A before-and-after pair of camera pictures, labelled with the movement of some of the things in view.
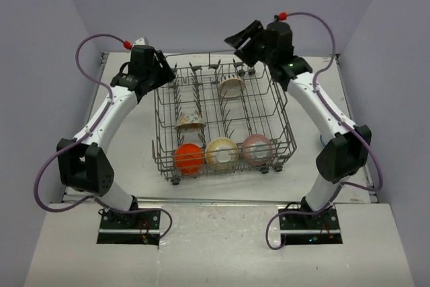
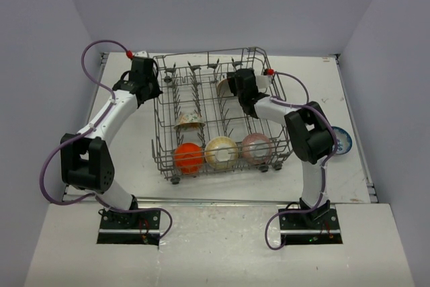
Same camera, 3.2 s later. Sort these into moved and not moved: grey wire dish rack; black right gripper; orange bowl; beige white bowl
Moved: black right gripper
Not moved: orange bowl; grey wire dish rack; beige white bowl
